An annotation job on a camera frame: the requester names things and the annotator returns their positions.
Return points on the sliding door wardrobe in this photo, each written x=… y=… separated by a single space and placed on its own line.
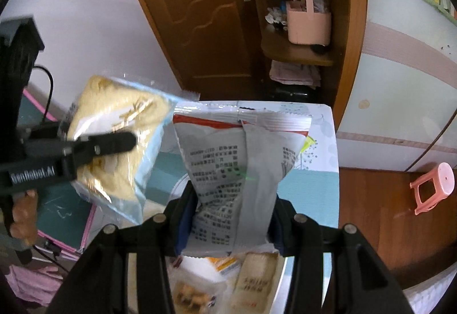
x=400 y=85

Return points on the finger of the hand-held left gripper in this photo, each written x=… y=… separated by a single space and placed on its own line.
x=107 y=144

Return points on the white plastic tray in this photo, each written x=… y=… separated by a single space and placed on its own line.
x=196 y=265

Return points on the pink basket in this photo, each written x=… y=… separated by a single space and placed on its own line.
x=309 y=26

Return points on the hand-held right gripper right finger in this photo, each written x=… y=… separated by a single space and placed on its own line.
x=276 y=235

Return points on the pink plastic stool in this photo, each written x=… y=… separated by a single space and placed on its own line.
x=433 y=189

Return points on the beige cracker packet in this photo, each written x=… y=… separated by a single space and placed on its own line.
x=255 y=282

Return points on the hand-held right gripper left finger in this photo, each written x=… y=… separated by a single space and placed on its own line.
x=184 y=228

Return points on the wooden door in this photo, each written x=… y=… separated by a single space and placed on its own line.
x=185 y=14

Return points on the large yellow pastry packet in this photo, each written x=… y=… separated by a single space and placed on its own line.
x=117 y=103

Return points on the person's left hand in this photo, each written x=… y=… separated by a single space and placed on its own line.
x=25 y=214

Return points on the orange white snack packet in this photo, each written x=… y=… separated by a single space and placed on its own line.
x=226 y=265

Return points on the green chalkboard pink frame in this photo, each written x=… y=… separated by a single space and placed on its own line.
x=60 y=214

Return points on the checkered bedding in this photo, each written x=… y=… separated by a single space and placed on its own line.
x=439 y=294

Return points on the folded pink cloth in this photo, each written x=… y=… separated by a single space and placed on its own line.
x=294 y=73

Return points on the silver snack bag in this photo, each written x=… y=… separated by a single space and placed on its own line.
x=232 y=174

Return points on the small toy figures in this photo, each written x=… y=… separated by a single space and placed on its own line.
x=276 y=15

